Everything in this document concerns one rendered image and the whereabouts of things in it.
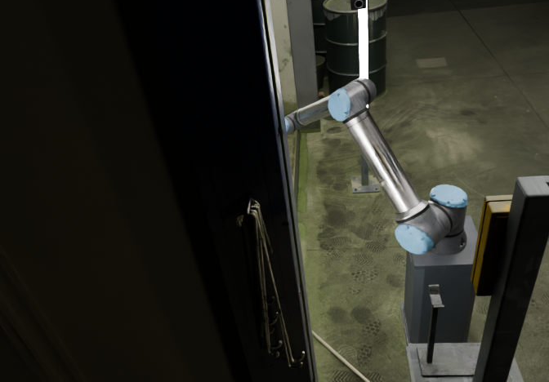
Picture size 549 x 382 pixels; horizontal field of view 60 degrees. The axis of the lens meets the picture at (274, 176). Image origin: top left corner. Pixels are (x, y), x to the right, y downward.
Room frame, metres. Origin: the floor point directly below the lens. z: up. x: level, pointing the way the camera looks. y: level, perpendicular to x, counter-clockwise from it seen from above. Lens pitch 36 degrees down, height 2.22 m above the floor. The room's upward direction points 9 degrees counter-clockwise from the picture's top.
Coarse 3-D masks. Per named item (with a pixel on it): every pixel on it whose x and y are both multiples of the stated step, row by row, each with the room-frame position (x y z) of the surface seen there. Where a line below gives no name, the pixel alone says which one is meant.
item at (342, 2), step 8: (328, 0) 4.49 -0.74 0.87; (336, 0) 4.48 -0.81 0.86; (344, 0) 4.44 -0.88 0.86; (368, 0) 4.34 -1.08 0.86; (376, 0) 4.31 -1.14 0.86; (384, 0) 4.25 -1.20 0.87; (328, 8) 4.26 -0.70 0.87; (336, 8) 4.25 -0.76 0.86; (344, 8) 4.22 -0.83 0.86; (368, 8) 4.12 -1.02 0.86
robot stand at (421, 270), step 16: (464, 224) 1.58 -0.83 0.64; (416, 256) 1.44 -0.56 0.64; (432, 256) 1.42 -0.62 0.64; (448, 256) 1.41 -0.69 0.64; (464, 256) 1.40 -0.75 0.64; (416, 272) 1.42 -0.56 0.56; (432, 272) 1.39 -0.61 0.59; (448, 272) 1.38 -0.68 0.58; (464, 272) 1.37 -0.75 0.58; (416, 288) 1.42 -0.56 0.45; (448, 288) 1.37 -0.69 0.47; (464, 288) 1.36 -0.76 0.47; (400, 304) 1.67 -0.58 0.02; (416, 304) 1.41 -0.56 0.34; (448, 304) 1.37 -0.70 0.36; (464, 304) 1.36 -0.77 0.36; (416, 320) 1.41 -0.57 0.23; (448, 320) 1.37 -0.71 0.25; (464, 320) 1.36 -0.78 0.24; (416, 336) 1.40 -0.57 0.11; (448, 336) 1.37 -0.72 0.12; (464, 336) 1.36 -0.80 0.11
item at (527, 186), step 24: (528, 192) 0.64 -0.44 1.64; (528, 216) 0.63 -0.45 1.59; (504, 240) 0.68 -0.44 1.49; (528, 240) 0.63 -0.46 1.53; (504, 264) 0.65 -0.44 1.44; (528, 264) 0.62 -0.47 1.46; (504, 288) 0.63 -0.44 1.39; (528, 288) 0.62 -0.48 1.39; (504, 312) 0.63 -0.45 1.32; (504, 336) 0.63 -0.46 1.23; (480, 360) 0.66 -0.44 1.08; (504, 360) 0.62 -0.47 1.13
